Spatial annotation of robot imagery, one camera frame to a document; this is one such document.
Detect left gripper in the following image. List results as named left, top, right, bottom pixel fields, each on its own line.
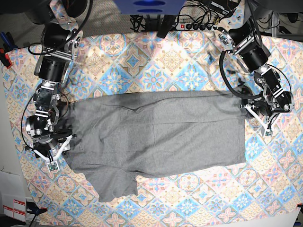
left=240, top=96, right=294, bottom=117

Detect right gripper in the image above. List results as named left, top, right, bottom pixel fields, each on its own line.
left=26, top=115, right=73, bottom=154

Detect grey T-shirt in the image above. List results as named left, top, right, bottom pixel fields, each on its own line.
left=61, top=91, right=246, bottom=202

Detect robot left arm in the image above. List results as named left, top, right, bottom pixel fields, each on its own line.
left=217, top=0, right=293, bottom=117

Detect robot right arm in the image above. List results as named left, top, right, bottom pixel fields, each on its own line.
left=24, top=0, right=93, bottom=158

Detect white cardboard box red labels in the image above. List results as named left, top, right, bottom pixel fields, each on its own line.
left=0, top=171, right=27, bottom=222

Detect black orange clamp bottom left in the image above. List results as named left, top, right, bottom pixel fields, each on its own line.
left=27, top=202, right=47, bottom=216

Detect patterned colourful tablecloth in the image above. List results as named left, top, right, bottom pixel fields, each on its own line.
left=0, top=32, right=303, bottom=227

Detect red black clamp left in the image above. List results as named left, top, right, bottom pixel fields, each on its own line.
left=0, top=48, right=12, bottom=69

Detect white power strip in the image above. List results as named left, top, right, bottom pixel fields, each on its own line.
left=172, top=22, right=218, bottom=32

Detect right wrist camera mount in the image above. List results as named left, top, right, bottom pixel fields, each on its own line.
left=25, top=134, right=77, bottom=172

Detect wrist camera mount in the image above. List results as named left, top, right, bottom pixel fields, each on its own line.
left=240, top=104, right=280, bottom=137
left=25, top=134, right=77, bottom=172

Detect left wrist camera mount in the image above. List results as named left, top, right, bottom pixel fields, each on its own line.
left=240, top=104, right=280, bottom=137

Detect blue clamp handle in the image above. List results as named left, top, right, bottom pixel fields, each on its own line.
left=0, top=32, right=18, bottom=51

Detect black centre post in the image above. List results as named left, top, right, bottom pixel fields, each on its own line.
left=157, top=15, right=177, bottom=39

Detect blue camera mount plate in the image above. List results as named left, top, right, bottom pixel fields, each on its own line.
left=114, top=0, right=185, bottom=15

